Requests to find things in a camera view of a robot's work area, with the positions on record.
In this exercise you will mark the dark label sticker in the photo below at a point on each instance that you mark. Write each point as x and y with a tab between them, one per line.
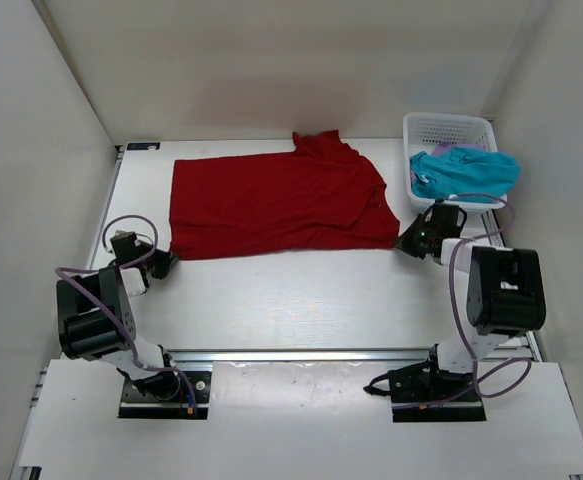
143	146

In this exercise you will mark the left side aluminium rail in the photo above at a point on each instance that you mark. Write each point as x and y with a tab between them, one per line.
20	471

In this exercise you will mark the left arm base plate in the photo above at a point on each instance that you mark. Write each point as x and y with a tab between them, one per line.
173	406

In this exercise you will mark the purple t shirt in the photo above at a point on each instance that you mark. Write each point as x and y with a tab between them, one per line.
445	147

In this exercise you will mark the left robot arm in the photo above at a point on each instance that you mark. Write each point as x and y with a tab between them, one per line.
96	322

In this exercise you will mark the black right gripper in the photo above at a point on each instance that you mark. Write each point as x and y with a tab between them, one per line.
406	242

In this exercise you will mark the right side aluminium rail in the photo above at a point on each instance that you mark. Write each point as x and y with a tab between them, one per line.
513	290

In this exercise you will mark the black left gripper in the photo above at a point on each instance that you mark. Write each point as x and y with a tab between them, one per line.
166	261

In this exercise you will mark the teal t shirt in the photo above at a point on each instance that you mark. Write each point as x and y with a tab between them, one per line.
467	174

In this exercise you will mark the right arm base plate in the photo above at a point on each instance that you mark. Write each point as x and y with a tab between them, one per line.
423	393

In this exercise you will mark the aluminium table edge rail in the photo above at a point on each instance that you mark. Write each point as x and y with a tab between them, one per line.
301	355

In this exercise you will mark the red t shirt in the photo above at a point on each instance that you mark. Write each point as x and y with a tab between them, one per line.
323	195

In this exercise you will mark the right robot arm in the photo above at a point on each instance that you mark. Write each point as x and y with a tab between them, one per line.
462	352

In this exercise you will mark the white plastic basket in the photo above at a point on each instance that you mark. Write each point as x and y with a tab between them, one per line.
423	131

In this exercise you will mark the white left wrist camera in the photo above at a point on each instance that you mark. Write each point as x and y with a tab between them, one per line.
123	240

